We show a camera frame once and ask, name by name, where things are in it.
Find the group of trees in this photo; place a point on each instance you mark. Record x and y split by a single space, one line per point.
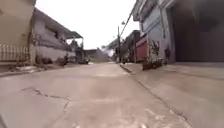
112 46

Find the low building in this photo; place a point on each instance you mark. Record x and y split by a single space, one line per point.
96 55

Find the dark building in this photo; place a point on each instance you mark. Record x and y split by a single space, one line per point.
131 43

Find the vehicle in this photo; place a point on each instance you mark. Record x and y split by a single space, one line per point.
83 61

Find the grey concrete road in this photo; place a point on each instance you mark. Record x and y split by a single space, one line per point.
100 93

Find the building with red gate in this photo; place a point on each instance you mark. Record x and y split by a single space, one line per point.
141 50

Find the potted plants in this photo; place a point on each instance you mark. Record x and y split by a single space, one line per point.
152 58

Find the row of plants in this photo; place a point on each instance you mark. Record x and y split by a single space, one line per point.
50 61

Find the grey building with canopy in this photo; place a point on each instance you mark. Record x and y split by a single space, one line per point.
50 40

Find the concrete apron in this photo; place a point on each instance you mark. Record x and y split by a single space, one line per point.
186 86

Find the concrete kerb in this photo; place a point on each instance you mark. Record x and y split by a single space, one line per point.
20 70

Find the white fence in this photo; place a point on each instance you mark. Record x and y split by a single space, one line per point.
13 53

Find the beige building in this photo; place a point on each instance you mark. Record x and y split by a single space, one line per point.
15 23

